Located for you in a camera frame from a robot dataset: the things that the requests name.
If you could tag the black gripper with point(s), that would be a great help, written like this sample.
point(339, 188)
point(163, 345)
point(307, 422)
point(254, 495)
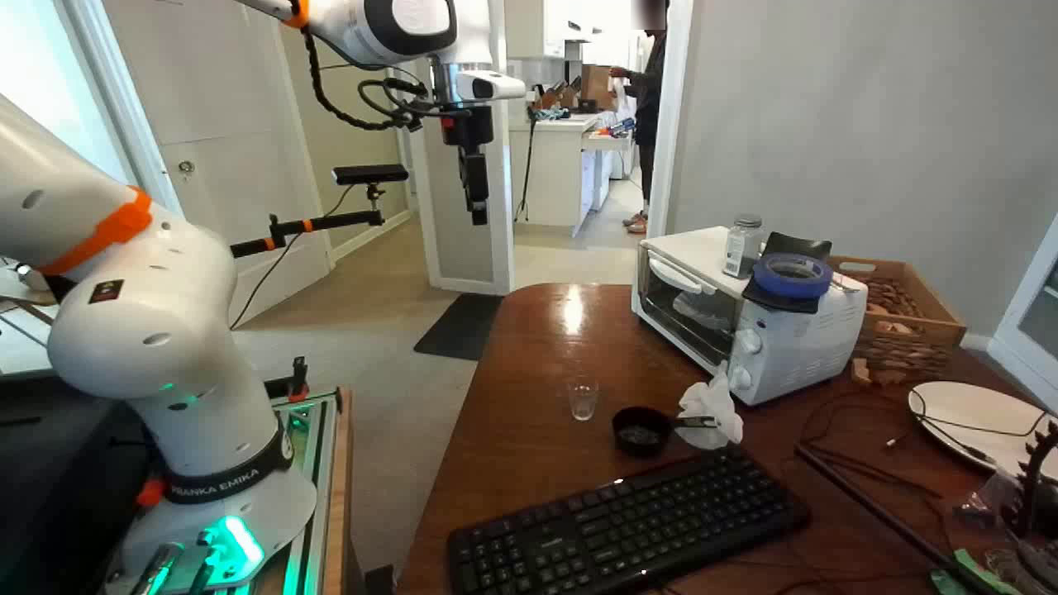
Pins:
point(468, 127)

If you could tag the blue tape roll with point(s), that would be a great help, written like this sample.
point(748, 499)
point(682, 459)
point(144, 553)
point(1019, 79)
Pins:
point(792, 279)

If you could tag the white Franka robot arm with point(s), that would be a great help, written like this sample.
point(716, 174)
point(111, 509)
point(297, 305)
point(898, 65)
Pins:
point(144, 318)

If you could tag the white toaster oven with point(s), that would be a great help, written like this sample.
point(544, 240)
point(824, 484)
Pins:
point(794, 340)

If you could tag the white cabinet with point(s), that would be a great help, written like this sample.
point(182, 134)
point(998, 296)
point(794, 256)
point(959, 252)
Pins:
point(468, 231)

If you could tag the white kitchen counter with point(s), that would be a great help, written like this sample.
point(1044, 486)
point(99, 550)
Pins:
point(565, 165)

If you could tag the dark floor mat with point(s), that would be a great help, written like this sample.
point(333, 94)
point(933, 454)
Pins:
point(466, 328)

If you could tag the black boom with orange bands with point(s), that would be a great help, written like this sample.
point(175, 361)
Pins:
point(309, 225)

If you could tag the person in dark clothes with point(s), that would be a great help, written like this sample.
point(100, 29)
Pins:
point(652, 100)

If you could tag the small clear glass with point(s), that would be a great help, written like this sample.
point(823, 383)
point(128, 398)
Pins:
point(584, 400)

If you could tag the crumpled white tissue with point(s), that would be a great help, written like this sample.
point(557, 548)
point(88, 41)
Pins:
point(714, 415)

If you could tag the black computer keyboard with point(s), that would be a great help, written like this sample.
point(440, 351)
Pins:
point(630, 523)

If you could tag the dark cabinet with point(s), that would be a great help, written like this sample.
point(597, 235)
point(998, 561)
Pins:
point(55, 496)

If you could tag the white plate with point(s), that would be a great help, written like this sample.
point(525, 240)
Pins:
point(970, 415)

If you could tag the black bar camera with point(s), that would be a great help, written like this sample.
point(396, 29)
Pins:
point(373, 174)

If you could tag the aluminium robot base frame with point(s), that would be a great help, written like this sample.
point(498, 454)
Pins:
point(321, 464)

